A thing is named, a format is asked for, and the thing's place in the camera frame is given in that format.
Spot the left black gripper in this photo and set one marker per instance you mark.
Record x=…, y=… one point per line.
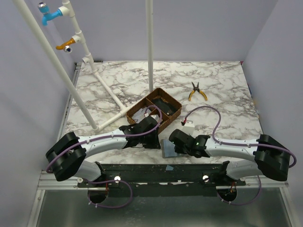
x=153, y=136

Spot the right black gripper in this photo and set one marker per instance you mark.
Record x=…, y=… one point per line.
x=176, y=138

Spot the grey card holder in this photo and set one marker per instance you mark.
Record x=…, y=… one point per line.
x=168, y=150

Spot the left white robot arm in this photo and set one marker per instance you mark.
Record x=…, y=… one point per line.
x=66, y=158

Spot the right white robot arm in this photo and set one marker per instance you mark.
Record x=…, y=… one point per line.
x=262, y=156

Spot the silver VIP card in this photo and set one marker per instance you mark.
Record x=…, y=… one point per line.
x=141, y=114

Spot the woven brown divided basket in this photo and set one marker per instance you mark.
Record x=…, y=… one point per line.
x=147, y=102

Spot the white diagonal pole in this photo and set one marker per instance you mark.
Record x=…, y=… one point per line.
x=38, y=33

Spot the gold faucet tap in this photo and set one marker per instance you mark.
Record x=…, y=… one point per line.
x=66, y=46

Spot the white vertical pole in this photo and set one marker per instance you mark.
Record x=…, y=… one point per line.
x=149, y=27

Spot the blue faucet tap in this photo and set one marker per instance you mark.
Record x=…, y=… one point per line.
x=47, y=15

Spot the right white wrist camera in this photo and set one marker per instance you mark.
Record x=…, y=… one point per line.
x=188, y=128

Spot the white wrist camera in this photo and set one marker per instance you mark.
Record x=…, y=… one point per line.
x=155, y=117
x=188, y=128

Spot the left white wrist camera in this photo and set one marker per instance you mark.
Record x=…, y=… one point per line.
x=155, y=117

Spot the yellow handled pliers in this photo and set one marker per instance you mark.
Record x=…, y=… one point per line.
x=197, y=89

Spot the aluminium frame rail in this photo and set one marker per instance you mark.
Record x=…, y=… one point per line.
x=259, y=203

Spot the white PVC pipe frame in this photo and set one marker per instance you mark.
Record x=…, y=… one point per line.
x=67, y=10

